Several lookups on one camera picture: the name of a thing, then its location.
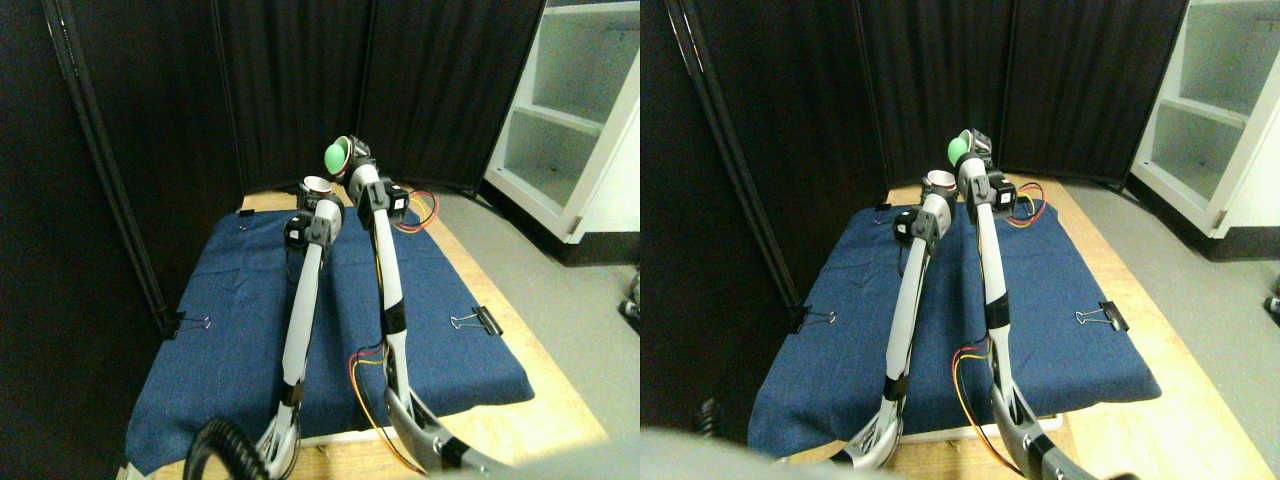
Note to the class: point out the red cup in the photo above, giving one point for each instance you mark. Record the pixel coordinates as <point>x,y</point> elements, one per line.
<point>335,155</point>
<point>958,150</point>
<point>938,180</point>
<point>318,186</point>

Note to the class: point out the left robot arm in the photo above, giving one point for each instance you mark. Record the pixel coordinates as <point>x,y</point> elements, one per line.
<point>300,330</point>
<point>910,320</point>

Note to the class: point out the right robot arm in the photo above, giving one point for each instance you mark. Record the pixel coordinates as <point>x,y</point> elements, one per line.
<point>992,280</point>
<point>390,290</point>

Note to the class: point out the dark blue cloth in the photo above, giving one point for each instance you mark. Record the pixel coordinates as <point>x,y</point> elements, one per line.
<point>230,340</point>
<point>850,340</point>

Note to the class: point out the black curtain stand pole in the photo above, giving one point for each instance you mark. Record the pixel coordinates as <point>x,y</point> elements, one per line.
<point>737,150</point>
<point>105,150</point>

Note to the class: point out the white shelf unit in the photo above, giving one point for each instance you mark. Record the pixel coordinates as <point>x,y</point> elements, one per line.
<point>615,190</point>
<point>1250,190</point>

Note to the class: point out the small black device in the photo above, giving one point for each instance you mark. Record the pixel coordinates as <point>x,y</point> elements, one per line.
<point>1272,298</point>
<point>630,298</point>

